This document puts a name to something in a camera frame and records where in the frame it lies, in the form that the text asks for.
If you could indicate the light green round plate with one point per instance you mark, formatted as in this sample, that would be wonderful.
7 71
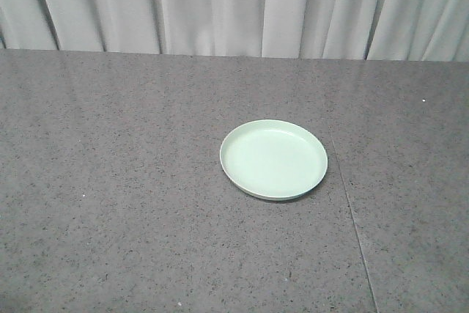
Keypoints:
273 159

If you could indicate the white pleated curtain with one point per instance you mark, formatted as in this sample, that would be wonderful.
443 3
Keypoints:
416 30

